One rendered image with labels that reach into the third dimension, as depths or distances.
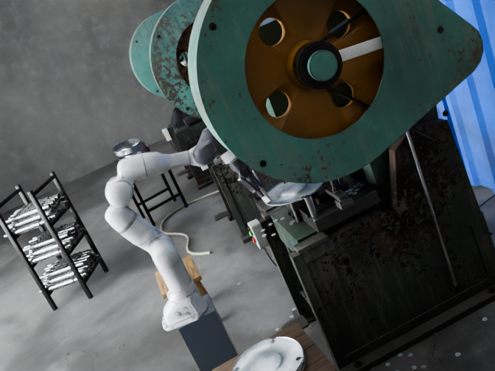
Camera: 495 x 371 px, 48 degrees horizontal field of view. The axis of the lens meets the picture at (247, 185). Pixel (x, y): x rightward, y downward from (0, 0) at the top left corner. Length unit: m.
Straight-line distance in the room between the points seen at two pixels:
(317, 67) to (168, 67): 1.87
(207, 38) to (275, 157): 0.46
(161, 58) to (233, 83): 1.79
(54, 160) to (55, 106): 0.83
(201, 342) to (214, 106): 1.17
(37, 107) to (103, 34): 1.48
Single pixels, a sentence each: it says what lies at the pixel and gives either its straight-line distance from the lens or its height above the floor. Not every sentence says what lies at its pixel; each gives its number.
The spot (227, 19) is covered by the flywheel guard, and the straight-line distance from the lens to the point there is 1.83.
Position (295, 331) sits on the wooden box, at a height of 0.35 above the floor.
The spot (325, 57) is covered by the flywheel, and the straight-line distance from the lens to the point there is 1.86.
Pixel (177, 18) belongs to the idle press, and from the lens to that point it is 3.60.
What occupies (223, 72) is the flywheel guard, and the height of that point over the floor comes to 1.44.
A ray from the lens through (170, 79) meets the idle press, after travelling 3.60.
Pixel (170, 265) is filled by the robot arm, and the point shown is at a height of 0.75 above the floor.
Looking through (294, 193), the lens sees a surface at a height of 0.79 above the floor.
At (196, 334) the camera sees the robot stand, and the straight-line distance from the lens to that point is 2.55.
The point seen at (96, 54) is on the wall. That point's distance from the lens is 8.85.
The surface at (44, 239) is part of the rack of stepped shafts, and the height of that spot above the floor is 0.54.
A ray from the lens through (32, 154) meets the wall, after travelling 9.05.
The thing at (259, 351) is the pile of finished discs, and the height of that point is 0.38.
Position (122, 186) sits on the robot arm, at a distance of 2.26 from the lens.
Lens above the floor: 1.66
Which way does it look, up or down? 19 degrees down
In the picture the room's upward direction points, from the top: 23 degrees counter-clockwise
